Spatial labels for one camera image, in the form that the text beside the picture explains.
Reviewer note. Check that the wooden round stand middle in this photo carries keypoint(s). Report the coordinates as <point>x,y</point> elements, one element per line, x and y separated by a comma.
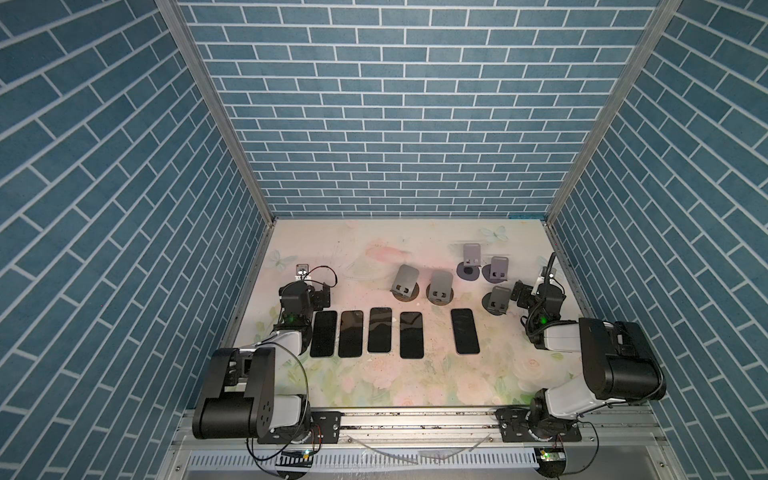
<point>405,286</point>

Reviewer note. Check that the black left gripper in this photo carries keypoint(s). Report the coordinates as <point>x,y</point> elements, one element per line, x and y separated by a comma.
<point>320,298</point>

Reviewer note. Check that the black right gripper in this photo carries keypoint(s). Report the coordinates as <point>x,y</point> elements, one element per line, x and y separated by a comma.
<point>527,290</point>

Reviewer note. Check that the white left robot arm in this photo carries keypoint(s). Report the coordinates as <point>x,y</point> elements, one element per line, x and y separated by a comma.
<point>238,399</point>

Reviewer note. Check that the black phone stand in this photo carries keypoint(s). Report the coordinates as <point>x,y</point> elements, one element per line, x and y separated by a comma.
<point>324,334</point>
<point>351,334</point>

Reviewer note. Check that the aluminium corner post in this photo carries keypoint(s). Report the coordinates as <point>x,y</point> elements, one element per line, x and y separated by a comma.
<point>181,34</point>
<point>657,24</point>

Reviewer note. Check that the black phone front stand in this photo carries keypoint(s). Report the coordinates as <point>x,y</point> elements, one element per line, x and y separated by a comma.
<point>324,334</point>

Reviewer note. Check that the grey phone stand front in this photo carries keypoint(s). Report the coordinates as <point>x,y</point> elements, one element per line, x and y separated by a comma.
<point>496,271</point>

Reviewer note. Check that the aluminium corner post right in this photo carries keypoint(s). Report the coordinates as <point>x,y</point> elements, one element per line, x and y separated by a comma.
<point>657,24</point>

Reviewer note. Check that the grey metal phone stand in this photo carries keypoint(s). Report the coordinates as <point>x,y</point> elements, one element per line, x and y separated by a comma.
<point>469,268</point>

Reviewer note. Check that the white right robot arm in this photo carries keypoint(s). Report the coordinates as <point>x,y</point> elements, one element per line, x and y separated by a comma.
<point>618,367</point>

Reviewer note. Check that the aluminium corner post left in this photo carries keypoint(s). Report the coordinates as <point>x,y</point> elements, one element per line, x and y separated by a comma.
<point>181,34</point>

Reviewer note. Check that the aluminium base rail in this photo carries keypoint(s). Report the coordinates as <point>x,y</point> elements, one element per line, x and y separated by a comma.
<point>436,443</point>

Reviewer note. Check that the wooden round stand base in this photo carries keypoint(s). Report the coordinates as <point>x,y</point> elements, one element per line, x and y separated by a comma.
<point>440,288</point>

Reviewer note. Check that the black phone pink case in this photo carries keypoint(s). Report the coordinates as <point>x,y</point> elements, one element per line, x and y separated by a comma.
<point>464,330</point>

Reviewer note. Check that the dark round stand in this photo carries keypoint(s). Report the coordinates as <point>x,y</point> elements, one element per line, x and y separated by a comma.
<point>496,302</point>

